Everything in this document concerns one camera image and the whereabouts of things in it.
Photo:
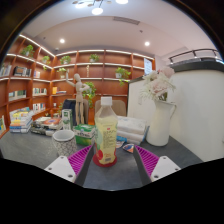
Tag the small colourful packet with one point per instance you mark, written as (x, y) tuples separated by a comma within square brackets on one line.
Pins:
[(129, 147)]

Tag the dark blue chair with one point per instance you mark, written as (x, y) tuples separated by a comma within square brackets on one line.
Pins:
[(70, 105)]

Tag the stack of dark books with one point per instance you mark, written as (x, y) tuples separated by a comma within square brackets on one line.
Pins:
[(48, 125)]

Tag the white patterned ceramic mug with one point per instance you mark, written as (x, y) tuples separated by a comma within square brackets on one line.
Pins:
[(65, 145)]

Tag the wooden artist mannequin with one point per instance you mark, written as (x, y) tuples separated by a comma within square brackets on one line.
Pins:
[(79, 103)]

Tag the stack of white books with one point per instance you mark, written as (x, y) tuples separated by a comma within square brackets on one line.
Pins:
[(131, 128)]

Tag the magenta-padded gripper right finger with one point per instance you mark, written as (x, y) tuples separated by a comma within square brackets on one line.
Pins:
[(165, 167)]

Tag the wooden wall shelf unit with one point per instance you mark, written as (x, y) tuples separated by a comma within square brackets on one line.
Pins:
[(106, 86)]

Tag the dark metal railing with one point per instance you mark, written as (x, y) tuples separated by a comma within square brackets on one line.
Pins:
[(193, 53)]

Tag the beige chair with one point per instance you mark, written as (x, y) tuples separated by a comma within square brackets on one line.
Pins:
[(118, 107)]

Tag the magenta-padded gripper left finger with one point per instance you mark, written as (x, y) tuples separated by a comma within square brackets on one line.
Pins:
[(60, 167)]

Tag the small green white carton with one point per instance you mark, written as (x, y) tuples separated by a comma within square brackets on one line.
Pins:
[(66, 119)]

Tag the stack of colourful books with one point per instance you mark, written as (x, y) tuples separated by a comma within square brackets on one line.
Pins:
[(20, 124)]

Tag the white pitcher vase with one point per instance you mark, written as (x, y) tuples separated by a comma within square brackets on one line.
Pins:
[(159, 125)]

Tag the round recessed ceiling light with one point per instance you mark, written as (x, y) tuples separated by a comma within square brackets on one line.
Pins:
[(62, 41), (147, 43)]

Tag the green tissue box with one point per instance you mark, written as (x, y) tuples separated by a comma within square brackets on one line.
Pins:
[(84, 134)]

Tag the multi-bulb ceiling lamp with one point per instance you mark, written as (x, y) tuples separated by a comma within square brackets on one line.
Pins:
[(97, 8)]

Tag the clear bottle with yellow drink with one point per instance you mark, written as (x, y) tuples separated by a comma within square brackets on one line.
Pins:
[(105, 136)]

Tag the ceiling air vent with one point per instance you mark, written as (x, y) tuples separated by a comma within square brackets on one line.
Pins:
[(126, 20)]

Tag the small patterned dish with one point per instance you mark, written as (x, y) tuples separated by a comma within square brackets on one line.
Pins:
[(119, 144)]

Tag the flat round red coaster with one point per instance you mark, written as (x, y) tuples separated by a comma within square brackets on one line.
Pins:
[(96, 163)]

